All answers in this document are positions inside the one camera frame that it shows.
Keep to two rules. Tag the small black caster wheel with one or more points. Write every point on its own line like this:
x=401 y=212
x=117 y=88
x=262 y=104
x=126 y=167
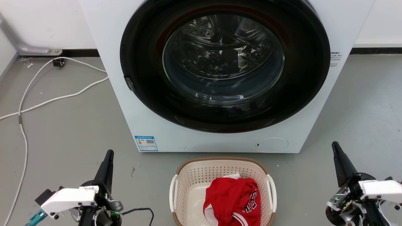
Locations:
x=58 y=62

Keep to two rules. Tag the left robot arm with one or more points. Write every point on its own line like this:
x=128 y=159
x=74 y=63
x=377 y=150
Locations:
x=86 y=218

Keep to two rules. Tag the small printed text label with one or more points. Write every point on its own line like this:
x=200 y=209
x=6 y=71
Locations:
x=334 y=58

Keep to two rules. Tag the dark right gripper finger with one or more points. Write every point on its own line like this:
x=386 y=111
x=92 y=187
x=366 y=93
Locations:
x=349 y=169
x=339 y=166

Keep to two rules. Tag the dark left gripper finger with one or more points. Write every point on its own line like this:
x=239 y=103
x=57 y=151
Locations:
x=103 y=171
x=110 y=175

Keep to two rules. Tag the white front-load washing machine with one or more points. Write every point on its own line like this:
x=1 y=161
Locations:
x=103 y=37

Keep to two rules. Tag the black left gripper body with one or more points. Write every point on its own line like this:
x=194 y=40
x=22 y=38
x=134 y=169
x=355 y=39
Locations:
x=108 y=205

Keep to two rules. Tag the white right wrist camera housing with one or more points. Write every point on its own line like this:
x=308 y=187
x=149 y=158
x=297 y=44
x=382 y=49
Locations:
x=381 y=189

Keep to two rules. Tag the black round washer door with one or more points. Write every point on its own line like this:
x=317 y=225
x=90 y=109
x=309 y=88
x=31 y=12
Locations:
x=147 y=94

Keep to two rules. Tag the blue energy label sticker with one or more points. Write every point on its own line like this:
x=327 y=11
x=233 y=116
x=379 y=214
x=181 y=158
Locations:
x=146 y=143

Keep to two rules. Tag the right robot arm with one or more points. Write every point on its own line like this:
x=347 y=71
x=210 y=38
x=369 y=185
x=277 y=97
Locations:
x=375 y=215

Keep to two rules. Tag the red sports jersey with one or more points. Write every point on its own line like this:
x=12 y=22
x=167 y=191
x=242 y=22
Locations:
x=229 y=201

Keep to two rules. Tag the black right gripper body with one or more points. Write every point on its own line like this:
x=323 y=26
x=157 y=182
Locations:
x=348 y=197

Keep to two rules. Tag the white cloth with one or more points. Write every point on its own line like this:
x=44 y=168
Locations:
x=233 y=176

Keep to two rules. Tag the round white filter cover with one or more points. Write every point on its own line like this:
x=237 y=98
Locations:
x=272 y=144

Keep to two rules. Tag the beige perforated laundry basket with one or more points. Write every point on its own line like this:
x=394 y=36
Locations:
x=194 y=175

